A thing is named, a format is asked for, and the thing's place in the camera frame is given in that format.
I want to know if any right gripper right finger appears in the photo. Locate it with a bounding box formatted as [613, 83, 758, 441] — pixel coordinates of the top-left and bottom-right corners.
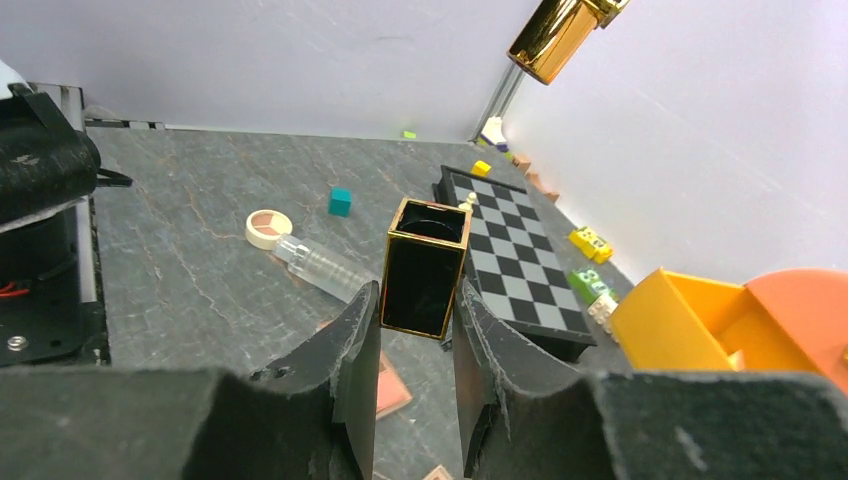
[452, 279, 581, 479]

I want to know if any yellow drawer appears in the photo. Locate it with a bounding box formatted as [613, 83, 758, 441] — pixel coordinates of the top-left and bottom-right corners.
[609, 268, 820, 373]

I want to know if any orange top drawer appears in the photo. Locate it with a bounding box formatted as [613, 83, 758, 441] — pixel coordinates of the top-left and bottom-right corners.
[745, 267, 847, 392]

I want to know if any clear plastic bottle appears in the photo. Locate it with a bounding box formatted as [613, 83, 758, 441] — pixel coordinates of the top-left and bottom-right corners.
[271, 234, 378, 303]

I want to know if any black white checkerboard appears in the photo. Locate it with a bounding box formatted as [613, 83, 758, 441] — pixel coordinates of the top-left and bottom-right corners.
[433, 165, 596, 363]

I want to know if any wooden arch block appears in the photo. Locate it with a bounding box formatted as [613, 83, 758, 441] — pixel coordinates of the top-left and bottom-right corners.
[525, 171, 560, 203]

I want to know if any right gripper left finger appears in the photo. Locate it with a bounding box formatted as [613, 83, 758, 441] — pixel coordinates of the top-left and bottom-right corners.
[250, 281, 381, 479]

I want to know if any pink blush palette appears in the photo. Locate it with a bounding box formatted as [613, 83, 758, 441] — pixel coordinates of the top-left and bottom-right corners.
[316, 321, 413, 421]

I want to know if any small wooden block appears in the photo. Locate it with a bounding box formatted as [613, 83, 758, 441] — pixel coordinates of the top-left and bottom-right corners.
[511, 154, 531, 174]

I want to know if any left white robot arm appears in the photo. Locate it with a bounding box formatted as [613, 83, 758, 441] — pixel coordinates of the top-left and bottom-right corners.
[1, 64, 133, 367]

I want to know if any colourful eyeshadow palette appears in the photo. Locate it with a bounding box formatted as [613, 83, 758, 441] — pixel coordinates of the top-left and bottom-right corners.
[423, 465, 453, 480]

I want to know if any small round blush pot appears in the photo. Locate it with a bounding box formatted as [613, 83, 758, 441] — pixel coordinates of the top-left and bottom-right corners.
[244, 209, 293, 251]

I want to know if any yellow owl toy block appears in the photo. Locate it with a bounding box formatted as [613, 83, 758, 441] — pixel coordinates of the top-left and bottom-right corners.
[568, 226, 614, 264]

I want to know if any small chess pawn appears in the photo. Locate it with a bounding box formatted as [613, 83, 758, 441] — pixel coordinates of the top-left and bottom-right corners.
[458, 192, 477, 212]

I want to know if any teal small cube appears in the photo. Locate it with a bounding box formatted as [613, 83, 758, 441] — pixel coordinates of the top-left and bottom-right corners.
[328, 187, 353, 217]

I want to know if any yellow small cube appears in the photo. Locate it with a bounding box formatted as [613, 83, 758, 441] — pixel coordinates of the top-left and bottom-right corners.
[470, 160, 491, 178]

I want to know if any small gold perfume bottle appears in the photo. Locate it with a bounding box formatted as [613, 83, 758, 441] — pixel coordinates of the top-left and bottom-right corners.
[508, 0, 629, 85]

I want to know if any green number block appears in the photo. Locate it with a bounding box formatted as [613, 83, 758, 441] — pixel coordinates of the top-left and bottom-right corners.
[567, 267, 620, 306]

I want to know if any black gold lipstick cap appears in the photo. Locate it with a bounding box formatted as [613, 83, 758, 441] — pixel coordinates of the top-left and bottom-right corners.
[379, 197, 471, 340]

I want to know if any white lego brick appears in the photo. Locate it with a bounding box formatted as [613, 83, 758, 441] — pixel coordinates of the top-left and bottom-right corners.
[587, 293, 618, 342]

